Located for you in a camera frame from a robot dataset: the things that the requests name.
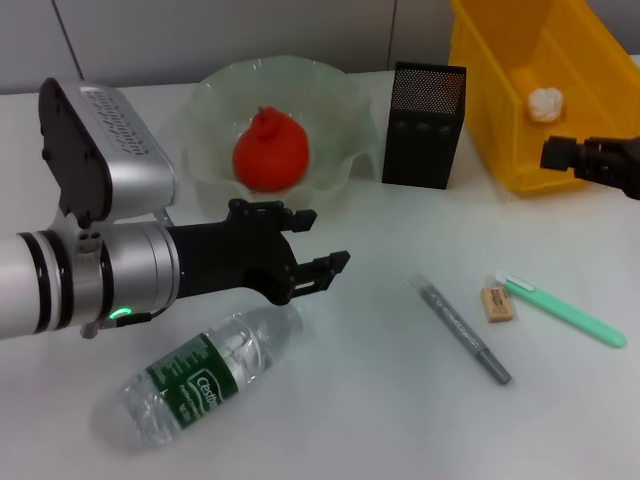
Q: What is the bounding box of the red tomato-shaped object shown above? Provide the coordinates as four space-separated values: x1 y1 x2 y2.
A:
233 104 311 194

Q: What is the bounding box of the white paper ball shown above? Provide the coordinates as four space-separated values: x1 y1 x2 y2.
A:
528 87 566 124

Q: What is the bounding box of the yellow plastic storage bin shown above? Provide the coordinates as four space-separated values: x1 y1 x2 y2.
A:
448 0 640 197

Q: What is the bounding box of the clear water bottle green label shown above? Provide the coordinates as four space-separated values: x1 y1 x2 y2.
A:
118 304 304 449

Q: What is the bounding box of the grey glitter pen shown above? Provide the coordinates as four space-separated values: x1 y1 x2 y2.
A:
409 273 513 386

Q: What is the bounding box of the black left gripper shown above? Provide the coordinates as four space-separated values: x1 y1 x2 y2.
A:
167 198 351 306

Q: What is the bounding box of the tan rectangular eraser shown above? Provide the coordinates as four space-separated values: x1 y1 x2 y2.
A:
479 285 516 324

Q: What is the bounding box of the green glass fruit bowl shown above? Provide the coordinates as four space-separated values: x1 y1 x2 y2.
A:
182 53 379 206

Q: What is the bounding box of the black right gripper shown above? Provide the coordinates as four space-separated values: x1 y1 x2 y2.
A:
539 134 640 201

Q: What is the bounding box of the mint green retractable pen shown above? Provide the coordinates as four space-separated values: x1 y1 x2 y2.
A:
494 270 627 349

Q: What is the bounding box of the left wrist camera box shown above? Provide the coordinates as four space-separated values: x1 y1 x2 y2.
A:
38 77 177 224

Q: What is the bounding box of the black mesh pen holder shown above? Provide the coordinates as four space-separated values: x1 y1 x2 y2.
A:
382 61 469 190

